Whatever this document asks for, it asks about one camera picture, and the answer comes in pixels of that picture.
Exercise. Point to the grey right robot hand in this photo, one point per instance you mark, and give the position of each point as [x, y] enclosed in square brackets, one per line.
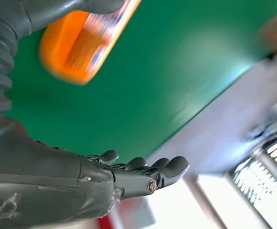
[45, 183]

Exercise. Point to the green table mat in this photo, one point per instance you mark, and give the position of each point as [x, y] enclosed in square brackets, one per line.
[141, 79]

